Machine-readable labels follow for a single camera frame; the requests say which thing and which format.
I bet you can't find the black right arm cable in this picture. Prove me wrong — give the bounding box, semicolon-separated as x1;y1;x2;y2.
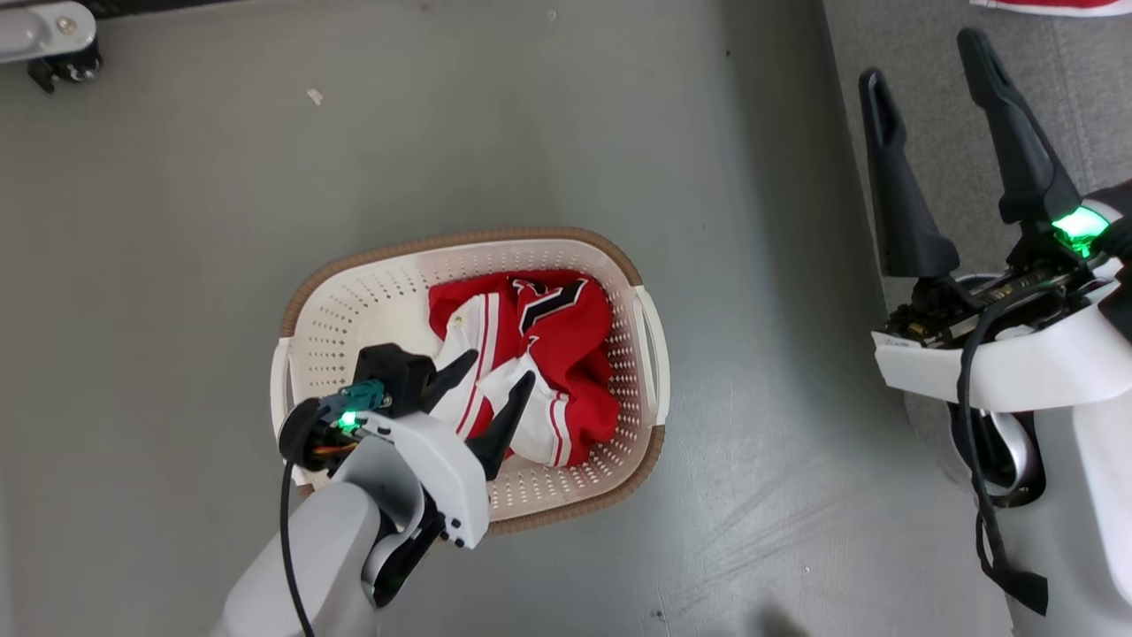
957;281;1071;618

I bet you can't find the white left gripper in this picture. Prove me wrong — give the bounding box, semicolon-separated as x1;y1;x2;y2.
278;349;538;550

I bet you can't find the black caster wheel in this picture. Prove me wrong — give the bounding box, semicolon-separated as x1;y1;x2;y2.
26;42;104;95

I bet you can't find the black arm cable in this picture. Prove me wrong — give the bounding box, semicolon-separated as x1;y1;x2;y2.
279;416;317;637
957;281;1071;618

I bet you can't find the grey metal partition foot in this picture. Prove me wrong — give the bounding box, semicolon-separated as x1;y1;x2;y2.
0;0;97;65

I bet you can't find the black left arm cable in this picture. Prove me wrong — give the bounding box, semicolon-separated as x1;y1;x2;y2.
279;416;317;637

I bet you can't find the red jersey with black trim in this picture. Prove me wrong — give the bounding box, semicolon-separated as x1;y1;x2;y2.
427;270;622;468

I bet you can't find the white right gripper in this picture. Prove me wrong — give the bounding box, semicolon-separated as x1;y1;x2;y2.
859;27;1132;414

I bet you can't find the white perforated laundry basket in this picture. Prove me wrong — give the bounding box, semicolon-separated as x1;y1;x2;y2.
269;226;672;537

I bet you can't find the red garment with white print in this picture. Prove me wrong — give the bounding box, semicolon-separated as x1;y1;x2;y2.
969;0;1132;19

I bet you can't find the grey fabric sofa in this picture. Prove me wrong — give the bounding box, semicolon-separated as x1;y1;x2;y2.
820;0;1132;461

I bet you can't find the black baseboard strip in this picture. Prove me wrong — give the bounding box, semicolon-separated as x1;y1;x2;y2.
84;0;222;19

